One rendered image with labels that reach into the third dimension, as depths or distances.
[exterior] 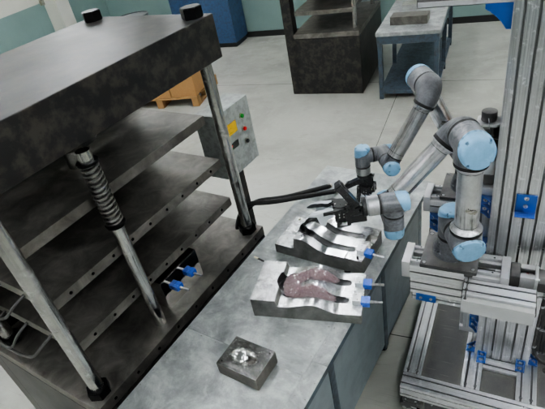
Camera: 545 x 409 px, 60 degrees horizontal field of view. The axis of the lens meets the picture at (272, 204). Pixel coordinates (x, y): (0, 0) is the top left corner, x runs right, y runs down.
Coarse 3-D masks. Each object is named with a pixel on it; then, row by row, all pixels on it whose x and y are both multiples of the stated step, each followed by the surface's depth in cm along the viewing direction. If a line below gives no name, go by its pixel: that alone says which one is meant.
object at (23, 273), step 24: (216, 96) 229; (216, 120) 235; (240, 192) 261; (240, 216) 270; (0, 240) 152; (24, 264) 161; (24, 288) 164; (0, 312) 229; (48, 312) 172; (0, 336) 237; (72, 336) 183; (72, 360) 187; (96, 384) 197
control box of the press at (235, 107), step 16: (224, 96) 273; (240, 96) 269; (208, 112) 258; (224, 112) 256; (240, 112) 268; (208, 128) 258; (240, 128) 271; (208, 144) 266; (240, 144) 274; (256, 144) 288; (240, 160) 277; (224, 176) 275; (240, 176) 288; (256, 224) 314
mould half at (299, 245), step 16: (336, 224) 252; (352, 224) 252; (288, 240) 254; (304, 240) 240; (336, 240) 243; (352, 240) 241; (304, 256) 247; (320, 256) 240; (336, 256) 234; (352, 256) 230; (352, 272) 234
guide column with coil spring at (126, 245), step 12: (84, 156) 176; (96, 192) 185; (108, 192) 188; (108, 204) 189; (120, 228) 196; (120, 240) 199; (132, 252) 204; (132, 264) 206; (144, 276) 213; (144, 288) 215; (144, 300) 220; (156, 300) 222; (156, 312) 224; (156, 324) 229
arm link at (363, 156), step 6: (360, 144) 234; (366, 144) 233; (354, 150) 233; (360, 150) 230; (366, 150) 230; (354, 156) 235; (360, 156) 232; (366, 156) 232; (372, 156) 232; (360, 162) 234; (366, 162) 234; (360, 168) 236; (366, 168) 235
